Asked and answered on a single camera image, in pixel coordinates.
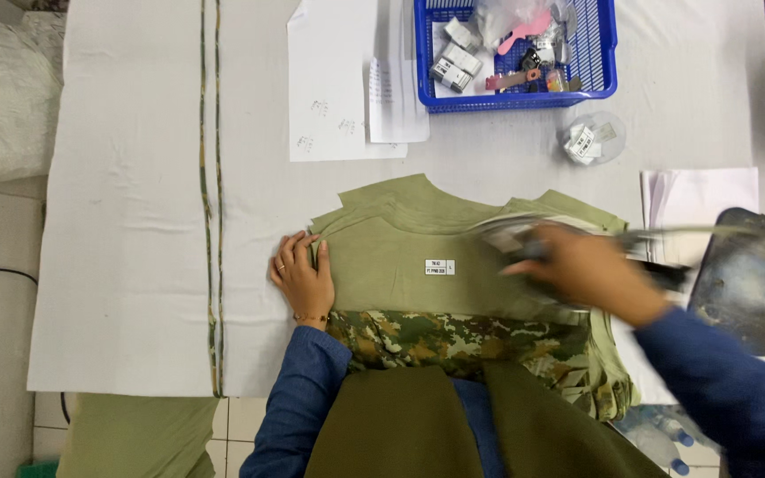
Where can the camouflage fabric piece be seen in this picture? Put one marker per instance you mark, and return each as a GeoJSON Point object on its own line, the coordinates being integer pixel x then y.
{"type": "Point", "coordinates": [449, 342]}

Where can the long camouflage fabric strip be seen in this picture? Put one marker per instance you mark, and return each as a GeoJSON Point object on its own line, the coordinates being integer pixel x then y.
{"type": "Point", "coordinates": [210, 199]}

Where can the white woven sack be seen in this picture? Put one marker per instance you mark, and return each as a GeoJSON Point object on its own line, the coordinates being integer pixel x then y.
{"type": "Point", "coordinates": [4, 99]}

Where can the stack of white paper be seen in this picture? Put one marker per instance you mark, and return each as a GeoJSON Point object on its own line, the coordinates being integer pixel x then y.
{"type": "Point", "coordinates": [694, 192]}

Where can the narrow white paper sheet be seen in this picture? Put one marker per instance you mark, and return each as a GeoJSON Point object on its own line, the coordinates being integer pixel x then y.
{"type": "Point", "coordinates": [396, 86]}

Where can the white sewn garment label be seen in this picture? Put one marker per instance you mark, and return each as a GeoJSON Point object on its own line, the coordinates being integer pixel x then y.
{"type": "Point", "coordinates": [439, 267]}

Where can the pink plastic comb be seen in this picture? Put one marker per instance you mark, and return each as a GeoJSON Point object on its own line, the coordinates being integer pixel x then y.
{"type": "Point", "coordinates": [525, 30]}

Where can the person's left hand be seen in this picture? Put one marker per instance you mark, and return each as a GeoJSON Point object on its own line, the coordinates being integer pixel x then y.
{"type": "Point", "coordinates": [306, 285]}

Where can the clear bottle with blue cap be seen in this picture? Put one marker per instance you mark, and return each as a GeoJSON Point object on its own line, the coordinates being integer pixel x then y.
{"type": "Point", "coordinates": [651, 451]}
{"type": "Point", "coordinates": [661, 425]}

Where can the stack of olive garment pieces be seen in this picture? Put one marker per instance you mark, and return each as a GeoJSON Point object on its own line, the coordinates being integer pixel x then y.
{"type": "Point", "coordinates": [389, 265]}

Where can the person's right hand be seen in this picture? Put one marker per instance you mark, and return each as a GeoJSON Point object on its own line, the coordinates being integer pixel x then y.
{"type": "Point", "coordinates": [588, 275]}

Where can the blue plastic basket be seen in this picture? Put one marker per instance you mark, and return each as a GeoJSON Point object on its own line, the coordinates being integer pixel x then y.
{"type": "Point", "coordinates": [595, 60]}

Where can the person's right fingers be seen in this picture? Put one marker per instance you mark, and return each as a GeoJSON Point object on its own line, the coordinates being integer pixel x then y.
{"type": "Point", "coordinates": [542, 255]}

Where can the large white paper sheet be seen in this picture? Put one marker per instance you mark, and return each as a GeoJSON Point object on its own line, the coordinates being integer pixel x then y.
{"type": "Point", "coordinates": [326, 86]}

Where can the clear tub of white labels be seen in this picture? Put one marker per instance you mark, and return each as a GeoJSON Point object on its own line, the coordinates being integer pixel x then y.
{"type": "Point", "coordinates": [592, 138]}

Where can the grey metal iron rest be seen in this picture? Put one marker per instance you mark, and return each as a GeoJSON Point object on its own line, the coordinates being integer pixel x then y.
{"type": "Point", "coordinates": [744, 285]}

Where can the clear crumpled plastic bag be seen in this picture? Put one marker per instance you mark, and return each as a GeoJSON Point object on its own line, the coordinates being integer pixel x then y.
{"type": "Point", "coordinates": [505, 16]}

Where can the person's olive green scarf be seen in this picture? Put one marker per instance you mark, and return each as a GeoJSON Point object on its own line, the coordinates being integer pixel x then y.
{"type": "Point", "coordinates": [396, 431]}

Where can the white table cloth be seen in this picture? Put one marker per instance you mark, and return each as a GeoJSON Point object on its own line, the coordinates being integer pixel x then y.
{"type": "Point", "coordinates": [123, 199]}

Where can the white label bundle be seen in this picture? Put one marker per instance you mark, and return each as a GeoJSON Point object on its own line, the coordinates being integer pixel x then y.
{"type": "Point", "coordinates": [460, 33]}
{"type": "Point", "coordinates": [450, 75]}
{"type": "Point", "coordinates": [462, 60]}

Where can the olive fabric pile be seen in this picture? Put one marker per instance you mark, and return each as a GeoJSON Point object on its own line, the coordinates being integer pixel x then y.
{"type": "Point", "coordinates": [137, 435]}

